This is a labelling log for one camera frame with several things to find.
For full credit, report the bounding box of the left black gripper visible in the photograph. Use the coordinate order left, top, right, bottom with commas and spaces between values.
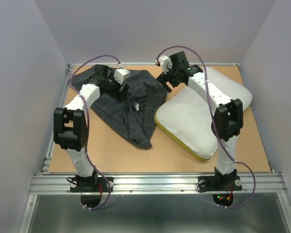
103, 72, 129, 102

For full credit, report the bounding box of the white pillow yellow edge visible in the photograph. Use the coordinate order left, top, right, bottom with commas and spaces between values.
154, 67, 252, 160

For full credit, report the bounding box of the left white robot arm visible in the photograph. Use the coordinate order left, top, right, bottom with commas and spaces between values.
53, 65, 130, 192

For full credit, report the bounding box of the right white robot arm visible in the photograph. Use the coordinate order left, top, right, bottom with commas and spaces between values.
156, 51, 243, 192

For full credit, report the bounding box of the metal front panel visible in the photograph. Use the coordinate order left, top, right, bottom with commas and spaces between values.
29, 193, 289, 233

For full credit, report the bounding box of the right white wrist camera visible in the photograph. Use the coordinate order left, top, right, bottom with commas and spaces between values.
156, 55, 173, 74

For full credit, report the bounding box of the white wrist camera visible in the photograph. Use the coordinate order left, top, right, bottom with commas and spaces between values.
156, 55, 173, 74
113, 68, 130, 84

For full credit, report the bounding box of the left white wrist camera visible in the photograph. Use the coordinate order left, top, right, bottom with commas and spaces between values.
113, 68, 130, 84

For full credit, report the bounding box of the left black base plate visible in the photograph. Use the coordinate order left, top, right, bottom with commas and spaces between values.
66, 176, 113, 193

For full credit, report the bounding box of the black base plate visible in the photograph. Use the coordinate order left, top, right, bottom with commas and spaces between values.
66, 176, 113, 193
197, 175, 243, 193

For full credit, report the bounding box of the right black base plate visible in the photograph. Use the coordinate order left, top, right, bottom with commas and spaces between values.
197, 175, 243, 193

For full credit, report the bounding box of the aluminium frame rail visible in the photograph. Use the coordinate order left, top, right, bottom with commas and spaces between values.
30, 63, 288, 195

